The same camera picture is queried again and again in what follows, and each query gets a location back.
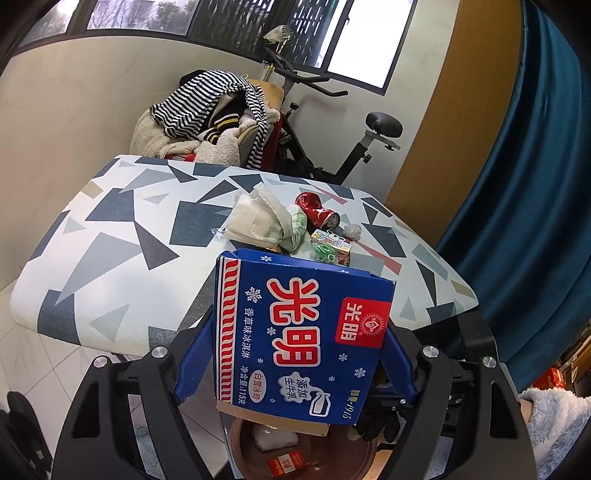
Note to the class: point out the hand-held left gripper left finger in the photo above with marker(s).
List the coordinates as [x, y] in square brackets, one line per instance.
[196, 364]

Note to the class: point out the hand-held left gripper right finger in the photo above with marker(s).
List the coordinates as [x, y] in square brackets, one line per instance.
[398, 364]

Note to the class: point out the blue ice cream box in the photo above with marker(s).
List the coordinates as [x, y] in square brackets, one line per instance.
[295, 332]

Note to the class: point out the brown round waste bin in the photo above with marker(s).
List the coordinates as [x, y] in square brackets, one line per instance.
[341, 454]

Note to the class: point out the white paper bag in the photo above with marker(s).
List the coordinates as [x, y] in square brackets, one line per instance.
[249, 217]

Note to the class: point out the green and white wrapper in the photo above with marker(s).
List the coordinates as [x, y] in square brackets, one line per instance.
[293, 226]

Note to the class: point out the crushed red soda can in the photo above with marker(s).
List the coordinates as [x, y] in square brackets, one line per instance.
[314, 210]

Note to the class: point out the black knit glove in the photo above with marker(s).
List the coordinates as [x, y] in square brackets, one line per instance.
[376, 423]

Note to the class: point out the white crumpled tissue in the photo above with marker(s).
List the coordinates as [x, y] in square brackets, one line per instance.
[274, 438]

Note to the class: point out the green plastic wrapper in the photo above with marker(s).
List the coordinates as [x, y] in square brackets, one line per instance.
[323, 254]

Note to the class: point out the red cigarette pack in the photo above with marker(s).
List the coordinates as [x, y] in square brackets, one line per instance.
[286, 464]

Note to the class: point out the clear plastic wrapper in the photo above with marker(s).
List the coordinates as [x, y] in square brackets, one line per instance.
[219, 232]

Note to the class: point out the small colourful carton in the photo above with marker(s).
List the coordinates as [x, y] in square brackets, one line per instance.
[334, 240]

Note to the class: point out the small white tissue ball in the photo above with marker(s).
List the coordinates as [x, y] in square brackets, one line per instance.
[352, 231]

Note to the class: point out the red cardboard box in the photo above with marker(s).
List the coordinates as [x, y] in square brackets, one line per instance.
[549, 379]

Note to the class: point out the geometric patterned tablecloth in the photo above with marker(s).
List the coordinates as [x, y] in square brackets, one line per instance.
[115, 221]

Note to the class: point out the dark object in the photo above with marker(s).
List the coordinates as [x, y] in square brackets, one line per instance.
[21, 429]

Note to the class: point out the blue curtain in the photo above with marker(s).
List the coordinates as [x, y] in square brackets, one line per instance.
[531, 207]

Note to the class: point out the cream fleece coat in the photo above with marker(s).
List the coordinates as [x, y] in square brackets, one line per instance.
[147, 138]

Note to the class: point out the black exercise bike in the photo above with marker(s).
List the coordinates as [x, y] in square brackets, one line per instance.
[300, 152]

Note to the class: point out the red cloth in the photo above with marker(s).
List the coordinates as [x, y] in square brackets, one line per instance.
[277, 138]

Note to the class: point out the dark jacket with yellow stripes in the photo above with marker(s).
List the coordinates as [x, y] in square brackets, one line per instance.
[226, 117]

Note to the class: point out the black and white striped cloth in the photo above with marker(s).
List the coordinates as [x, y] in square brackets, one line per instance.
[198, 97]

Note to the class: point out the wooden chair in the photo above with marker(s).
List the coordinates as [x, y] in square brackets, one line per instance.
[272, 94]

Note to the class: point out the dark framed window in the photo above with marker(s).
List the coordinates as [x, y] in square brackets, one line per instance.
[221, 21]

